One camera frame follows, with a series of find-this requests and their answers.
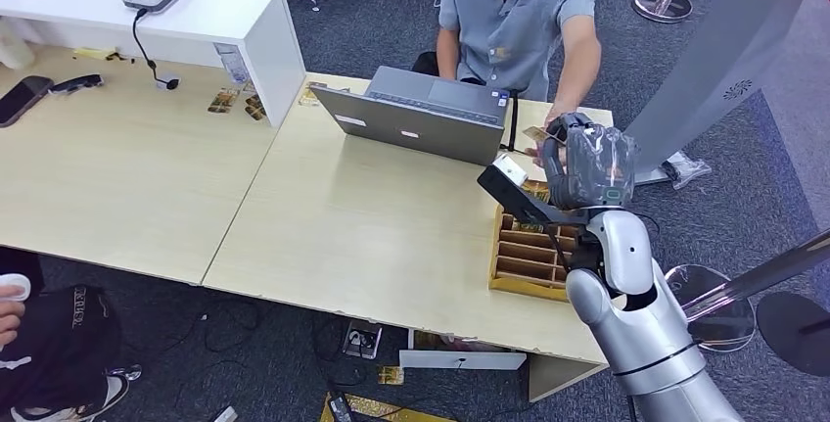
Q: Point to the wooden slotted card tray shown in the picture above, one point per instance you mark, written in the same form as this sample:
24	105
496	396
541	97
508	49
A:
525	263

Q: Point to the white desk shelf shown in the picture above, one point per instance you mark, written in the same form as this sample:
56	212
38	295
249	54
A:
194	17

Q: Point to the black power adapter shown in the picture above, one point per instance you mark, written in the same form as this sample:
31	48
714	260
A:
339	409

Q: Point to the person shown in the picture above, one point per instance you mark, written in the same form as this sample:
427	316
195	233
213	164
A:
512	17
65	341

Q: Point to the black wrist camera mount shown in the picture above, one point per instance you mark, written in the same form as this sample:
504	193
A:
512	189

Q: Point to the black round base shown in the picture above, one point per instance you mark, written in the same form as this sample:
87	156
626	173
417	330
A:
794	335

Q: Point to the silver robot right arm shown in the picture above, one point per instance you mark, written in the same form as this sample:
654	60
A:
648	328

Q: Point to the white handheld device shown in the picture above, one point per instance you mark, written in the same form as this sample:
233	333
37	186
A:
14	286

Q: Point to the yellow sticky note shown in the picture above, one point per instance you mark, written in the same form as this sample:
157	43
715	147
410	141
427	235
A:
94	54

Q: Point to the grey laptop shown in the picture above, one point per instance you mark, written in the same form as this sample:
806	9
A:
415	127

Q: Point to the black smartphone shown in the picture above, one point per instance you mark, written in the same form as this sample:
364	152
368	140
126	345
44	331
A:
23	100

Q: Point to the black elongated gadget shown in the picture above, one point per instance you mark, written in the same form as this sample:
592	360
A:
76	84

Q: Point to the paper label sticker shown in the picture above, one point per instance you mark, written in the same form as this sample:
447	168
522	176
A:
232	64

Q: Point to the person's left hand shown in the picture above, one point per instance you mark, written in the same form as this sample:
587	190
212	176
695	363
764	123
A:
555	115

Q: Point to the person's hand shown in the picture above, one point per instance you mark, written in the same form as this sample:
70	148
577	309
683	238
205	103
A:
9	322

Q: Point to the black antenna stick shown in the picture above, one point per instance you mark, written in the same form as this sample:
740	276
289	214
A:
513	121

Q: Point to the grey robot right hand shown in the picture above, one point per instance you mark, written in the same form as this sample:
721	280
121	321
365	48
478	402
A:
593	166

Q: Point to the person's right forearm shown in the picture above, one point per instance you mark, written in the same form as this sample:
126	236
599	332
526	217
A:
447	59

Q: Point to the gold flat package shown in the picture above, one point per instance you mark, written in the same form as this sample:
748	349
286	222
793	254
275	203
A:
389	409

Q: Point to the silver kiosk stand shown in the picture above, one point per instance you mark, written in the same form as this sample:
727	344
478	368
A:
713	62

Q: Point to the person's left forearm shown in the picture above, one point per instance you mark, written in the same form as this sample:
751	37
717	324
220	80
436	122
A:
580	62

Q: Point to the crumpled clear plastic bag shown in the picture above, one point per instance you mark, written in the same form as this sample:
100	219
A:
688	168

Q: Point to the gold patterned card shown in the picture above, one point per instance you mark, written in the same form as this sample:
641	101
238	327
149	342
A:
308	95
224	100
528	228
535	133
537	191
255	108
390	375

